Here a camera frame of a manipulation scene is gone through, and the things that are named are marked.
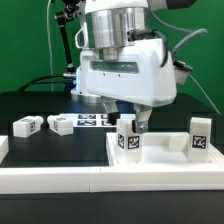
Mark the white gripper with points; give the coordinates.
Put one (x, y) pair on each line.
(143, 74)

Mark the white square table top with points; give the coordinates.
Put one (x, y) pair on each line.
(155, 150)

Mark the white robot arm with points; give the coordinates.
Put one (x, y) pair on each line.
(114, 24)

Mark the white marker sheet with tags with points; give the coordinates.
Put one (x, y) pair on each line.
(87, 120)

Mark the white U-shaped fence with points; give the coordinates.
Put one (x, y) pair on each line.
(111, 178)

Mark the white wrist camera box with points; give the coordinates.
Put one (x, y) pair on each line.
(81, 39)

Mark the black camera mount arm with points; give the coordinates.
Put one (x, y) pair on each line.
(62, 18)

